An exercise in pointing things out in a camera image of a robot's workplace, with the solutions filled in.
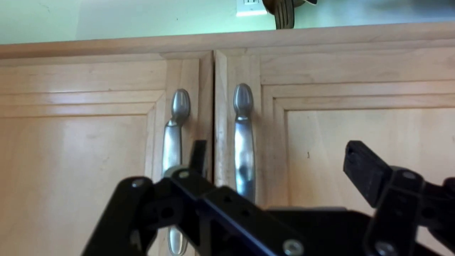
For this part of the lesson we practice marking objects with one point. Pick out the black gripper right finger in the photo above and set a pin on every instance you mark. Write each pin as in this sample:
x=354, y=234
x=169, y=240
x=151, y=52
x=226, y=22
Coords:
x=393, y=200

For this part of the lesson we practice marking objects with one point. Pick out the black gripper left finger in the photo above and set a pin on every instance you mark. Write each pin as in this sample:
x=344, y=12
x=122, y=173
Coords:
x=199, y=204

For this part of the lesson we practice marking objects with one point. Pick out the light wooden cupboard door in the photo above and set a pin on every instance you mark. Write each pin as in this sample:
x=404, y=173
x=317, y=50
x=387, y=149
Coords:
x=71, y=157
x=331, y=129

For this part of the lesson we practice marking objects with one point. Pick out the light wooden cupboard carcass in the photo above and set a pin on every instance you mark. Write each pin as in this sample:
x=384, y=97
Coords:
x=142, y=45

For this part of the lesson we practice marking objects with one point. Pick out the dark wooden spatula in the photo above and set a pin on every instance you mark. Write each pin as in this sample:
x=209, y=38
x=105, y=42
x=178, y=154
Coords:
x=285, y=15

